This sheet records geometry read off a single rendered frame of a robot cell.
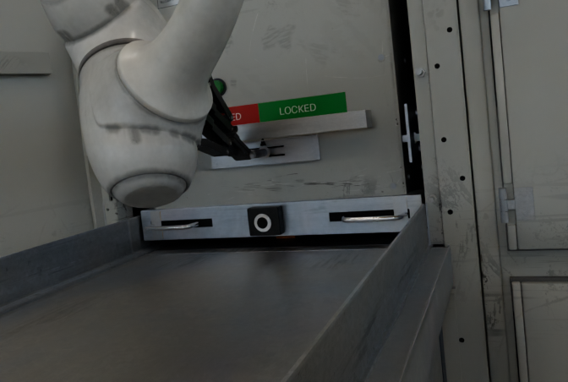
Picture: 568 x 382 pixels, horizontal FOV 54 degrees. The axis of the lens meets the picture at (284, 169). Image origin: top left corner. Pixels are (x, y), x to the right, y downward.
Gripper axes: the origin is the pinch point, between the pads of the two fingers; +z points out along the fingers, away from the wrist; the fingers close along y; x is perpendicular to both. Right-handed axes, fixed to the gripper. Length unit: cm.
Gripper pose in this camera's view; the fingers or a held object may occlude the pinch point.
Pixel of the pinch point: (235, 147)
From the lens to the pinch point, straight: 93.5
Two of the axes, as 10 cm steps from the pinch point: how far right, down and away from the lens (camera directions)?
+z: 3.6, 4.1, 8.4
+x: 9.3, -0.7, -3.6
